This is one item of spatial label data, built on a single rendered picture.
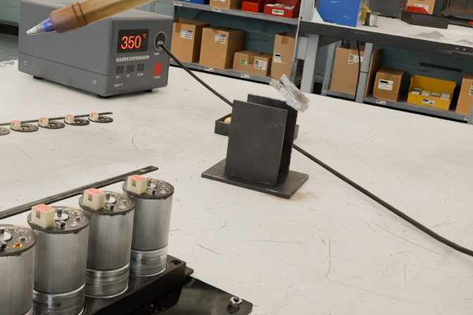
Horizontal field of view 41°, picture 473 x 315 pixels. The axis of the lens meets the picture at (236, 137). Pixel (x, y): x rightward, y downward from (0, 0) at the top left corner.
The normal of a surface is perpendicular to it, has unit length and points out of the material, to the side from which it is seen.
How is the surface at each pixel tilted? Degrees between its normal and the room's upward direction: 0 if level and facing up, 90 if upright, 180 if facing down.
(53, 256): 90
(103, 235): 90
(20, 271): 90
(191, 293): 0
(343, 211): 0
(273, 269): 0
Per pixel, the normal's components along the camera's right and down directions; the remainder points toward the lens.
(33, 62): -0.54, 0.16
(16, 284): 0.70, 0.28
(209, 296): 0.12, -0.95
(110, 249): 0.41, 0.30
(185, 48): -0.32, 0.21
